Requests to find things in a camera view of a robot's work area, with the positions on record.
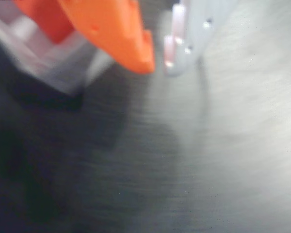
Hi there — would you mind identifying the red cube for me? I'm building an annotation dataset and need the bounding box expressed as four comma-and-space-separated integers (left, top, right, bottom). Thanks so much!
13, 0, 76, 45

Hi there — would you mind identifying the white open cardboard box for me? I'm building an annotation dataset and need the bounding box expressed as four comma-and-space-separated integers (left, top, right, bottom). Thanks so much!
0, 0, 114, 97

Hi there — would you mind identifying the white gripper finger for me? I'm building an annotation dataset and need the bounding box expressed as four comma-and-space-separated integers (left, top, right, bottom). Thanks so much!
163, 0, 233, 77

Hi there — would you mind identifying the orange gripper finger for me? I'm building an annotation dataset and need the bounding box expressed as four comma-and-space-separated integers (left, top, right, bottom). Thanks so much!
58, 0, 157, 74

